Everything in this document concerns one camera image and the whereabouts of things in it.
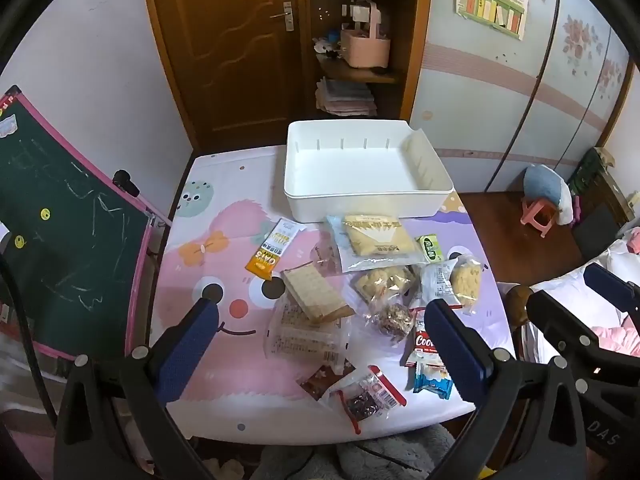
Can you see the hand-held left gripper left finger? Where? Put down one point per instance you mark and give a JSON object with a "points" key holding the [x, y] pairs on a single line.
{"points": [[187, 355]]}

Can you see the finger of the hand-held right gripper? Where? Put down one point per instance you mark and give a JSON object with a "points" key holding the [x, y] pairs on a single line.
{"points": [[610, 285], [555, 320]]}

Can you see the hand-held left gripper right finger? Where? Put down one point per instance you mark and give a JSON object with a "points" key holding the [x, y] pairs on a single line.
{"points": [[457, 350]]}

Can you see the red white cookie packet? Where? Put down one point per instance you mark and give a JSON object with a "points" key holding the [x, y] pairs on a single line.
{"points": [[424, 344]]}

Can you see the clear bag with yellow cookie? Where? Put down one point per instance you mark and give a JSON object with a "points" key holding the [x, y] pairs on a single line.
{"points": [[466, 277]]}

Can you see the small brown snack packet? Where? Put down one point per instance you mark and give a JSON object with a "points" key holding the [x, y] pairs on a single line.
{"points": [[317, 384]]}

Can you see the white plastic bin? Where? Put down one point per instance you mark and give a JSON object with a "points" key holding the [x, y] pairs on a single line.
{"points": [[350, 160]]}

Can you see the small blue snack packet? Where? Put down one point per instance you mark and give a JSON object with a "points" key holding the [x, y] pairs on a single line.
{"points": [[432, 381]]}

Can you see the white pillow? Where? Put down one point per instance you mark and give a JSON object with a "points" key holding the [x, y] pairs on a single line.
{"points": [[570, 280]]}

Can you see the wooden bedpost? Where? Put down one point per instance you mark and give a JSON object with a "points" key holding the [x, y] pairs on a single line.
{"points": [[517, 305]]}

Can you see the pink blanket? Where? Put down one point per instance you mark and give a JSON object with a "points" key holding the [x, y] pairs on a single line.
{"points": [[620, 340]]}

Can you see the black seat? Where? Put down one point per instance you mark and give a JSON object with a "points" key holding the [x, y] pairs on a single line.
{"points": [[595, 225]]}

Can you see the white label clear packet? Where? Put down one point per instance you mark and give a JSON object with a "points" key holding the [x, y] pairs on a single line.
{"points": [[439, 285]]}

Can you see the clear nut cluster packet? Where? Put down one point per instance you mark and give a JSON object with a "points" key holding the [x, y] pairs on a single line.
{"points": [[395, 317]]}

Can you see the clear bag of pastry chunks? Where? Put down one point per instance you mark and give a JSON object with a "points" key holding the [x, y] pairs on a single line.
{"points": [[385, 282]]}

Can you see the pink plastic stool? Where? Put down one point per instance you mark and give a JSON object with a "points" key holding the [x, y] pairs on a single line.
{"points": [[537, 215]]}

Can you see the small green snack packet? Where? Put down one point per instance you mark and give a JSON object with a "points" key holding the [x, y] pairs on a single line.
{"points": [[430, 249]]}

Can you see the red trimmed clear packet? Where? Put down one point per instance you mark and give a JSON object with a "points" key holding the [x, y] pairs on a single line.
{"points": [[365, 400]]}

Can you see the flat clear cracker packet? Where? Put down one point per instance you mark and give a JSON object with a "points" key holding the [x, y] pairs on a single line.
{"points": [[300, 342]]}

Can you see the dark green bag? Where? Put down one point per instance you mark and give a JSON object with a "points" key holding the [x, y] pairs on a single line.
{"points": [[590, 170]]}

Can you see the cartoon printed tablecloth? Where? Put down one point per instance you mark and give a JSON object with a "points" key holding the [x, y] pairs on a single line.
{"points": [[225, 240]]}

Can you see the blue cushion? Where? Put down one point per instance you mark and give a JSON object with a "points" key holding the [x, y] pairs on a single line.
{"points": [[542, 182]]}

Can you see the grey fluffy cloth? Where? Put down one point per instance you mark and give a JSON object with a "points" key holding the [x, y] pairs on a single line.
{"points": [[375, 455]]}

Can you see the large clear yellow cracker bag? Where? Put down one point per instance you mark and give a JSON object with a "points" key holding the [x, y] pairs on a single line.
{"points": [[375, 240]]}

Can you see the orange white stick packet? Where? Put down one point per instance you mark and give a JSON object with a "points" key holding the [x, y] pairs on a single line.
{"points": [[275, 247]]}

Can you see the tan wafer biscuit block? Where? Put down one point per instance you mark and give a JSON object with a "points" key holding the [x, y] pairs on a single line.
{"points": [[315, 292]]}

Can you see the black clip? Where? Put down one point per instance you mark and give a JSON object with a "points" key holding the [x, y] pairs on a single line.
{"points": [[125, 182]]}

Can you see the pink framed green chalkboard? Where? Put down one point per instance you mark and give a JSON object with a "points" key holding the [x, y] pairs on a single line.
{"points": [[60, 220]]}

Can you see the flowered pale wardrobe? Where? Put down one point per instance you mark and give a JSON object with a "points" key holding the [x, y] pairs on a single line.
{"points": [[475, 100]]}

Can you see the stack of papers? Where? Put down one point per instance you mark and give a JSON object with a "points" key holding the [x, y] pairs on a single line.
{"points": [[345, 97]]}

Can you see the brown wooden door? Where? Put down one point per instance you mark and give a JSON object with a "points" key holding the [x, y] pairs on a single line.
{"points": [[225, 60]]}

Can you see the pink plastic basket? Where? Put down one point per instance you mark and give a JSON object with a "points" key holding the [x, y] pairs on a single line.
{"points": [[365, 47]]}

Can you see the wooden corner shelf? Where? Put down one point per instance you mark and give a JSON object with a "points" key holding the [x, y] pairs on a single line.
{"points": [[415, 35]]}

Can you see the wall poster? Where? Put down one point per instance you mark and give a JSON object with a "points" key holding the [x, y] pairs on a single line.
{"points": [[492, 0]]}

